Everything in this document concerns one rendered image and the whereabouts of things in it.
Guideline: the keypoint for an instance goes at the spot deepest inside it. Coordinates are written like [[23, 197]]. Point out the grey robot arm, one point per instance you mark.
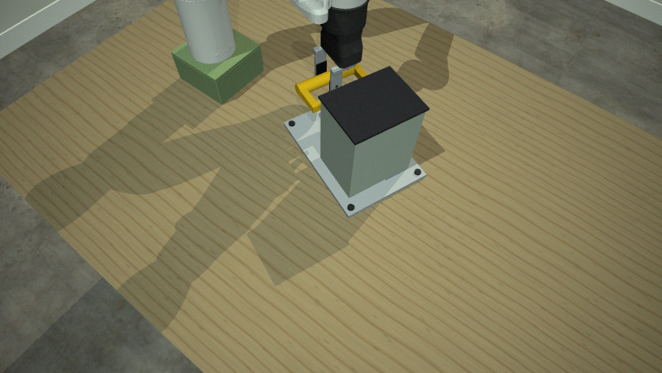
[[207, 28]]

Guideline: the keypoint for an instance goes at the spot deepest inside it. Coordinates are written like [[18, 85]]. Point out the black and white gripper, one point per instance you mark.
[[342, 22]]

